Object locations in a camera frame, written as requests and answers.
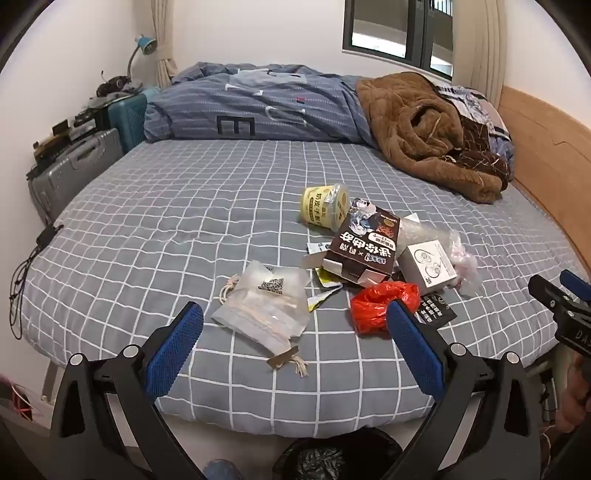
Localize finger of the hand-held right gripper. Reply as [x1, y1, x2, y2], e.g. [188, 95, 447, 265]
[527, 274, 568, 319]
[560, 270, 591, 304]

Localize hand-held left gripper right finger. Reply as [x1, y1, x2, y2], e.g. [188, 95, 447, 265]
[385, 298, 543, 480]

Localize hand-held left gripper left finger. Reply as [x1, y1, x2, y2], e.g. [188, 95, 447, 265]
[48, 301, 206, 480]

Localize black card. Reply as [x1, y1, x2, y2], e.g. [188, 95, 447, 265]
[413, 293, 458, 328]

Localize red plastic bag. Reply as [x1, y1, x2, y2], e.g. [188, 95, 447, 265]
[350, 282, 422, 335]

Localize small white box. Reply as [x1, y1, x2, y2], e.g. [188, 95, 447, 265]
[398, 240, 459, 292]

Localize clear plastic bag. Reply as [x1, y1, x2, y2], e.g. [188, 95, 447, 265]
[445, 229, 481, 296]

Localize translucent zip bag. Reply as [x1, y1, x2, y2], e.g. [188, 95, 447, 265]
[211, 261, 311, 355]

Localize yellow and white wrapper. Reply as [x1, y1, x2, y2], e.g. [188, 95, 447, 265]
[307, 270, 345, 312]

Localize brown paper tag with string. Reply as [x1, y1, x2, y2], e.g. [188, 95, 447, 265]
[268, 346, 309, 379]

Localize brown snack box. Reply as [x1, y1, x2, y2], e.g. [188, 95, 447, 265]
[302, 198, 402, 287]

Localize trash bin with black liner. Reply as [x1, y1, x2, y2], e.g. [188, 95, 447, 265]
[272, 427, 402, 480]

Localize yellow paper cup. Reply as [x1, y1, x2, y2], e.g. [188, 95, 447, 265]
[301, 183, 352, 228]

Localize person's right hand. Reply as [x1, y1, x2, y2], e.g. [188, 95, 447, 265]
[555, 357, 591, 432]

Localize bed with grey checked sheet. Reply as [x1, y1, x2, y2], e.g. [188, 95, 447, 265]
[18, 138, 578, 439]

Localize blue slipper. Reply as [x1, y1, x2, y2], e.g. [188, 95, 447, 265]
[203, 458, 241, 480]

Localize wooden headboard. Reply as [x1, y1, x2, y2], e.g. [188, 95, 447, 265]
[496, 85, 591, 287]

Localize patterned pillow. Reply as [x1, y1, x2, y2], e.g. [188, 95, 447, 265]
[434, 83, 515, 171]

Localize grey suitcase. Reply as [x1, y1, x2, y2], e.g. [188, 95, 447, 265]
[28, 128, 124, 222]

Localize brown fleece blanket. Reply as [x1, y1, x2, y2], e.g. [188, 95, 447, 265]
[355, 73, 513, 205]

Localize teal suitcase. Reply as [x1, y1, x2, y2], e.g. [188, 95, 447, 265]
[108, 90, 158, 155]

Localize pile of black electronics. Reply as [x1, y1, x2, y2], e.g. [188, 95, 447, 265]
[30, 74, 139, 160]

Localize beige curtain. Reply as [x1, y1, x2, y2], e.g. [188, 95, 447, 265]
[152, 0, 178, 88]
[450, 0, 509, 93]

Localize blue-grey striped duvet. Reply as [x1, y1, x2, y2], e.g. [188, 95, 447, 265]
[143, 61, 384, 146]

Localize blue desk lamp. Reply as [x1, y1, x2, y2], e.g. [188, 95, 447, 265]
[124, 34, 158, 86]

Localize dark-framed window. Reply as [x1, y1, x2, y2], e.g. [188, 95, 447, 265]
[342, 0, 455, 79]

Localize black cable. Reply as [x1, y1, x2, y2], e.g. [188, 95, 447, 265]
[9, 224, 65, 324]

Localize orange cables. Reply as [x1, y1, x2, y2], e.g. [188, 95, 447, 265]
[0, 376, 33, 416]

